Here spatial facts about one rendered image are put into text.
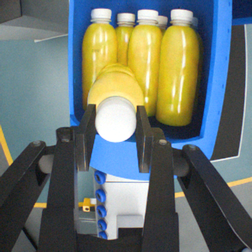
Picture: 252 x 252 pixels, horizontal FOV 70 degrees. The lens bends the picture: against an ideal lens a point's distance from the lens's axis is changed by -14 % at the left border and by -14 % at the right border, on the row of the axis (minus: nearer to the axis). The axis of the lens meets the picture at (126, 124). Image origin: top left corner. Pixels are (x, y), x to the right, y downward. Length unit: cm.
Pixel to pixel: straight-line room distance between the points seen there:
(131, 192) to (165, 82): 46
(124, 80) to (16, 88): 151
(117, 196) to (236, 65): 121
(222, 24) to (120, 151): 22
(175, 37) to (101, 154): 22
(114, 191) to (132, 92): 53
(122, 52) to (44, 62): 118
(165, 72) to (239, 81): 127
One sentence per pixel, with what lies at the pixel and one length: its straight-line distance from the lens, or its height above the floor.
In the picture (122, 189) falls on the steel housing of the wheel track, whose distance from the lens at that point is 71.
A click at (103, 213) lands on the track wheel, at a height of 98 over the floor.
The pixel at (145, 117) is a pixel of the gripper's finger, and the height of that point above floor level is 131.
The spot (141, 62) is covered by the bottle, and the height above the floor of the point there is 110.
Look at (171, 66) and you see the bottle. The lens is 35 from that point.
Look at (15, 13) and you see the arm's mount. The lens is 53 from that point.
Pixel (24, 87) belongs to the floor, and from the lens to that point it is 167.
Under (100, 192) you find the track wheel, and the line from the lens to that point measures 66.
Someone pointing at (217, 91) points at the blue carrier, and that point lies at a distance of 30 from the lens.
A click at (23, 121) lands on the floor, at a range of 176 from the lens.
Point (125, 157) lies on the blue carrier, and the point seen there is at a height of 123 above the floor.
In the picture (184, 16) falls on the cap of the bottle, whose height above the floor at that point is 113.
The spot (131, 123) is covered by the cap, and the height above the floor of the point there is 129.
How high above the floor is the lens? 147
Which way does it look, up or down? 68 degrees down
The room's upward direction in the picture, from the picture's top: 175 degrees clockwise
